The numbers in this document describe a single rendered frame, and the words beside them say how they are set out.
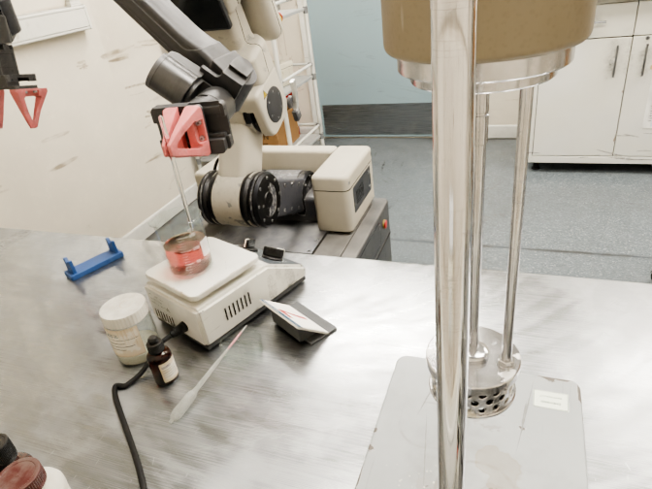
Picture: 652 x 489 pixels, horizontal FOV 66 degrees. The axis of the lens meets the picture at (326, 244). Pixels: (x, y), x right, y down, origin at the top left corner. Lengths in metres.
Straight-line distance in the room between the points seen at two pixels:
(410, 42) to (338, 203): 1.41
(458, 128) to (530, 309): 0.56
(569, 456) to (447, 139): 0.42
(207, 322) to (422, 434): 0.30
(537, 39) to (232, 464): 0.48
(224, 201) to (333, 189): 0.36
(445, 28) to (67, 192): 2.37
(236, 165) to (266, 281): 0.83
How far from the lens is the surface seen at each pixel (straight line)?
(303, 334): 0.67
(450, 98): 0.18
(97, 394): 0.72
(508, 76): 0.26
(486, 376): 0.38
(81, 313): 0.89
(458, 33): 0.18
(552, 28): 0.25
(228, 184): 1.51
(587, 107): 2.96
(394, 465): 0.53
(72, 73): 2.56
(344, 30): 3.61
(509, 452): 0.55
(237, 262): 0.71
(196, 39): 0.87
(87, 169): 2.57
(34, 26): 2.41
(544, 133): 2.98
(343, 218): 1.67
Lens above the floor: 1.19
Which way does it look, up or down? 30 degrees down
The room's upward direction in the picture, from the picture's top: 8 degrees counter-clockwise
